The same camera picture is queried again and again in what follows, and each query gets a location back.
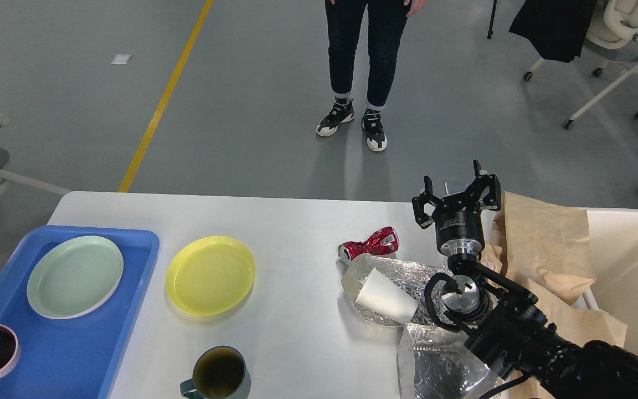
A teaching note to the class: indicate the white office chair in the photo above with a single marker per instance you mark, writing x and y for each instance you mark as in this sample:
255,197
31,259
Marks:
612,37

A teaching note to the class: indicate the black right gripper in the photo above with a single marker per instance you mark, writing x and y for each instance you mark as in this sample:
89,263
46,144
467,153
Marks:
457,218

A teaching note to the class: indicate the black jacket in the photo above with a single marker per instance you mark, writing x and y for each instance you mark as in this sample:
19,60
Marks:
556,29

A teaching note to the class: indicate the silver foil bag front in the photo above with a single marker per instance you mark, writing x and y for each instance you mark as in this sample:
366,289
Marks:
434,363

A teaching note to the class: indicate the crumpled silver foil bag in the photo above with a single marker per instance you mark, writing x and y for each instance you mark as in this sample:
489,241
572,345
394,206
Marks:
411,276

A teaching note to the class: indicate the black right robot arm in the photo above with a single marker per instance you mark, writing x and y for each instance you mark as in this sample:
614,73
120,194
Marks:
504,327

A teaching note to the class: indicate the pale green plate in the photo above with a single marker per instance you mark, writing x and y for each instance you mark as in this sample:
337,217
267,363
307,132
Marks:
75,278

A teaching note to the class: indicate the blue plastic tray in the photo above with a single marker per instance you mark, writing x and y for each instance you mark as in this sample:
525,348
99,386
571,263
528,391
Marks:
76,358

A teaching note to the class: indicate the crushed red soda can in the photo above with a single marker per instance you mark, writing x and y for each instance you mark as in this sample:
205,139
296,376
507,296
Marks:
382,242

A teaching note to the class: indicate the white paper cup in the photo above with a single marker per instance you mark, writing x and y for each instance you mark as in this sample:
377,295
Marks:
381,295

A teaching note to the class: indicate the yellow plastic plate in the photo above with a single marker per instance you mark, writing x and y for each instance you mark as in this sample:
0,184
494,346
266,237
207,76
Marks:
210,276

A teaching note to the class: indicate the dark teal mug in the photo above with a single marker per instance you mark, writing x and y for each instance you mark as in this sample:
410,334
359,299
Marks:
220,372

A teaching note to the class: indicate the brown paper bag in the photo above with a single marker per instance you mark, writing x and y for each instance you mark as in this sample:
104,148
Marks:
546,249

